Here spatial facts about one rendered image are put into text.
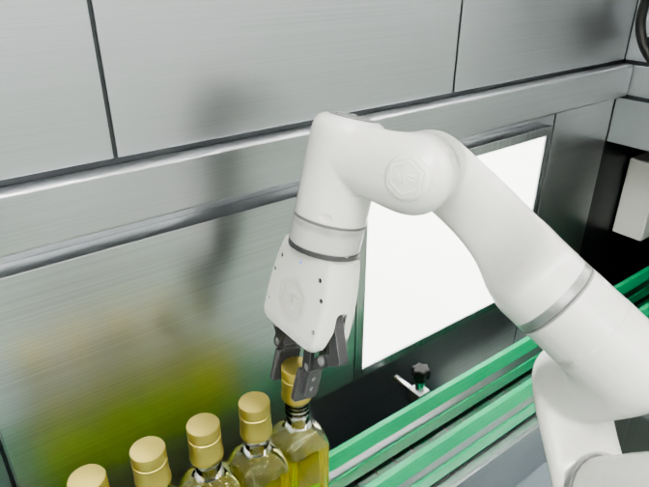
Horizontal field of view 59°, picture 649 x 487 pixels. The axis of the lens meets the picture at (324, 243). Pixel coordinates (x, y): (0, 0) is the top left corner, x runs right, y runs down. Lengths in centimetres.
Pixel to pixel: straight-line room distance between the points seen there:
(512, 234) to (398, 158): 15
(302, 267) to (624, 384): 31
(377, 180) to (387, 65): 30
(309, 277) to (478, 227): 18
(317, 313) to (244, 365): 23
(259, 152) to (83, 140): 19
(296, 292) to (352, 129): 18
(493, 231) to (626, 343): 16
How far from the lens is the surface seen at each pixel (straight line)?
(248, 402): 64
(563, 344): 55
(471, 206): 62
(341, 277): 56
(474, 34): 91
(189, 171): 64
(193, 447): 63
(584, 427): 64
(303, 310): 59
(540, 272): 53
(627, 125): 130
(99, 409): 72
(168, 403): 75
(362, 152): 53
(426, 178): 50
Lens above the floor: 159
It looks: 27 degrees down
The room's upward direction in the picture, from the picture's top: straight up
